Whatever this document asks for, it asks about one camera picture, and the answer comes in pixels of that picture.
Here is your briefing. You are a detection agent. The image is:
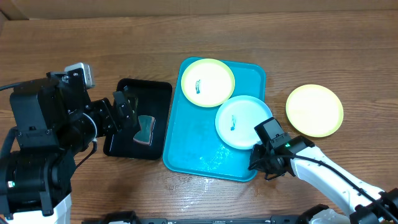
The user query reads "green bow-shaped sponge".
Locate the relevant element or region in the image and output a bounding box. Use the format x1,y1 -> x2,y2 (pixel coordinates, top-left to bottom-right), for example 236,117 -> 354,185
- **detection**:
133,115 -> 155,146

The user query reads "light blue plate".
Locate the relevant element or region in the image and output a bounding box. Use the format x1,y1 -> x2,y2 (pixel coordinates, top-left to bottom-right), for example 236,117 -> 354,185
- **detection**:
215,95 -> 272,150

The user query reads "yellow-green plate bottom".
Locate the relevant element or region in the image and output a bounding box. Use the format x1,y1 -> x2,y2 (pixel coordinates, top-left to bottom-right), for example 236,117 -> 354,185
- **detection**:
285,84 -> 344,138

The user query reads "yellow-green plate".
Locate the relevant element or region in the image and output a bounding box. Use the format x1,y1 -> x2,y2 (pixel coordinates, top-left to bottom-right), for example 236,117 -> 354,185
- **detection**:
181,58 -> 235,108
285,84 -> 344,138

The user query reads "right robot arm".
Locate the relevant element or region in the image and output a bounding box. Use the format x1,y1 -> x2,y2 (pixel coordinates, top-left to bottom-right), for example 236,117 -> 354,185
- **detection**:
249,118 -> 397,224

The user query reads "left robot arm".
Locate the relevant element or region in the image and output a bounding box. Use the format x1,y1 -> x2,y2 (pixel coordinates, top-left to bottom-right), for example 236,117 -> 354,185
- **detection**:
1,75 -> 137,223

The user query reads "black rectangular tray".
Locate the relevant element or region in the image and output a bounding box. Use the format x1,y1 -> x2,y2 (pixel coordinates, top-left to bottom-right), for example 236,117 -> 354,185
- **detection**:
103,78 -> 172,160

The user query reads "teal plastic serving tray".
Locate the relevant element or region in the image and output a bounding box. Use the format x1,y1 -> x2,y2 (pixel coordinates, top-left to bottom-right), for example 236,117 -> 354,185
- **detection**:
163,57 -> 257,182

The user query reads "yellow-green plate top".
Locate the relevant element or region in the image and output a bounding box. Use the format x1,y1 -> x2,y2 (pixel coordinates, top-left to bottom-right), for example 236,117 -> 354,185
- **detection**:
181,58 -> 235,108

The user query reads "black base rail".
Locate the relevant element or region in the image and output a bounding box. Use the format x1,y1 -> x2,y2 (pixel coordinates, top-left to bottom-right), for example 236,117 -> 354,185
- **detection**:
81,211 -> 308,224

